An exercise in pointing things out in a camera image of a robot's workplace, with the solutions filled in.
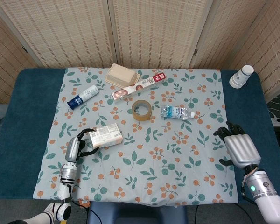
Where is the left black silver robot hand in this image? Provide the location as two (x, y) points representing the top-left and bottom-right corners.
(65, 127), (100, 163)

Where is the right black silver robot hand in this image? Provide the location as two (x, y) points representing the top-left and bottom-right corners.
(213, 121), (262, 168)

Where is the floral tablecloth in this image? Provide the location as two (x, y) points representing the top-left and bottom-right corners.
(32, 67), (238, 207)

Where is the long white red wrap box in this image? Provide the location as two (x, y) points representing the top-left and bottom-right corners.
(111, 72), (167, 102)

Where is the white bottle with blue cap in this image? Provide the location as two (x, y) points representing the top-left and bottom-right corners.
(67, 84), (100, 110)

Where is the dark blue table cover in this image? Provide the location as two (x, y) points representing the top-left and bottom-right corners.
(0, 67), (278, 206)

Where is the stack of white paper cups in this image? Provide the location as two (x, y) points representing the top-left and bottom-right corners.
(229, 65), (254, 88)

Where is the brown packing tape roll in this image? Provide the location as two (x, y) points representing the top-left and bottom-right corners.
(131, 99), (152, 121)

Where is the clear plastic water bottle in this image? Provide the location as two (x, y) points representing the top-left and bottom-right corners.
(161, 105), (196, 120)

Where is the beige lidded food container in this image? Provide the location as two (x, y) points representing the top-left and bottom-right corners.
(104, 63), (141, 89)

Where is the woven folding screen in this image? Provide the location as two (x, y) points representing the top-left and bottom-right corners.
(0, 0), (280, 103)

